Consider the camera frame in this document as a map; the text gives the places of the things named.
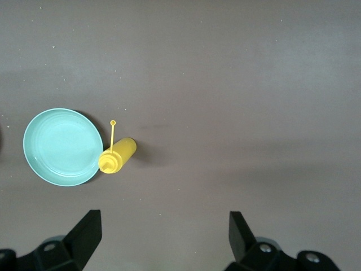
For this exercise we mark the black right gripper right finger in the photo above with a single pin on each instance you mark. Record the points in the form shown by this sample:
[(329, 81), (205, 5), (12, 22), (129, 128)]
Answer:
[(248, 254)]

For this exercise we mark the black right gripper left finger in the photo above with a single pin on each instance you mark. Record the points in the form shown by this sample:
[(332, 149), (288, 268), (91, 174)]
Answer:
[(79, 248)]

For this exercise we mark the yellow mustard squeeze bottle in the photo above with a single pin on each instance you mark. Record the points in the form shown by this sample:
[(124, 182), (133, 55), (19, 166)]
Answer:
[(118, 158)]

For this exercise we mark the mint green plate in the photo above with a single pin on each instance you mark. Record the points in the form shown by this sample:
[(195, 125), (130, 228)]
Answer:
[(63, 146)]

